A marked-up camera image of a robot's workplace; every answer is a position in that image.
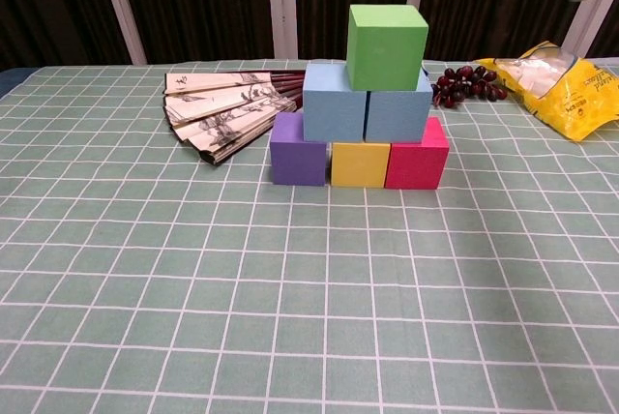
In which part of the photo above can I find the purple foam cube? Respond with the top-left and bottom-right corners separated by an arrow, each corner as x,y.
269,112 -> 329,187

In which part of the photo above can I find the green foam cube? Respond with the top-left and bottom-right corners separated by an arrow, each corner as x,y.
345,3 -> 430,93

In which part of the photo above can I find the yellow snack bag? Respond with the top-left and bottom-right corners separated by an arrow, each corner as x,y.
474,40 -> 619,142

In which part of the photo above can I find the painted paper folding fan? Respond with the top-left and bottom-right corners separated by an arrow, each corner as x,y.
162,69 -> 309,166

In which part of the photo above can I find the magenta foam cube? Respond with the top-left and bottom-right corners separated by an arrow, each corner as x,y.
385,117 -> 450,192

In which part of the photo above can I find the dark red grape bunch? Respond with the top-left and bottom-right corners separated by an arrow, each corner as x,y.
428,64 -> 509,109

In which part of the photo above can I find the green checked tablecloth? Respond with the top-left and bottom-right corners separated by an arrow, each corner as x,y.
0,56 -> 619,414

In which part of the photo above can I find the yellow foam cube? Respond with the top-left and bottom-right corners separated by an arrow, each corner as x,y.
330,141 -> 392,189

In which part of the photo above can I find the blue table pad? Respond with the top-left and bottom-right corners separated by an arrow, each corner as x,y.
0,68 -> 30,101

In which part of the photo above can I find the light blue foam cube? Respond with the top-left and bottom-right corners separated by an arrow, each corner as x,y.
363,70 -> 433,144
303,63 -> 371,143

